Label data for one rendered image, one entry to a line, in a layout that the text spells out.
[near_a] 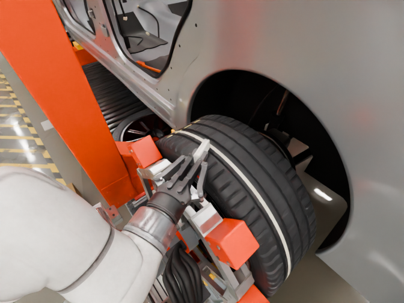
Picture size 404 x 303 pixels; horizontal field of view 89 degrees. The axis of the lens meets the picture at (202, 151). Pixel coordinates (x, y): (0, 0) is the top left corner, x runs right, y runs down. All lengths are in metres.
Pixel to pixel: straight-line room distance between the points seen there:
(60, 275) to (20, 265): 0.04
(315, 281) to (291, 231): 1.18
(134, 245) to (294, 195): 0.42
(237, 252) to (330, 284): 1.39
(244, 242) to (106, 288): 0.27
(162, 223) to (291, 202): 0.36
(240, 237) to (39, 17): 0.72
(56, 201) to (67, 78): 0.53
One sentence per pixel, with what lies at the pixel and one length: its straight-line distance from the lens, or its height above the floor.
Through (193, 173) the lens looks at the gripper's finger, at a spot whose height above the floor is 1.21.
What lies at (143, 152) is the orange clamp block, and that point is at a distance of 0.69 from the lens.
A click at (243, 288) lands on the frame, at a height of 0.97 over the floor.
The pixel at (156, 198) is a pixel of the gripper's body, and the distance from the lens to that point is 0.42.
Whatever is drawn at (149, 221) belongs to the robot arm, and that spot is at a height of 1.24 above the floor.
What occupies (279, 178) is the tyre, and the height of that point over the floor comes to 1.14.
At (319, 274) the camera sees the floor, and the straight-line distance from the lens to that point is 1.81.
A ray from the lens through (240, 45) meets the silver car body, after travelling 0.66.
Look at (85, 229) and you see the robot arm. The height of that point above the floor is 1.33.
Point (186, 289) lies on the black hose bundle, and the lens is 0.57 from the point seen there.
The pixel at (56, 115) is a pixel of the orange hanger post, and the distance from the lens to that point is 0.83.
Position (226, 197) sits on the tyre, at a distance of 0.51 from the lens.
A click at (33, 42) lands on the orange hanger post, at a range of 0.75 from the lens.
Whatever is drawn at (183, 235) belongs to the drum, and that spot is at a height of 0.91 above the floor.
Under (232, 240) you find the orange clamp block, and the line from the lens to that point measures 0.47.
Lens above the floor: 1.59
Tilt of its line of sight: 48 degrees down
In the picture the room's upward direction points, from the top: straight up
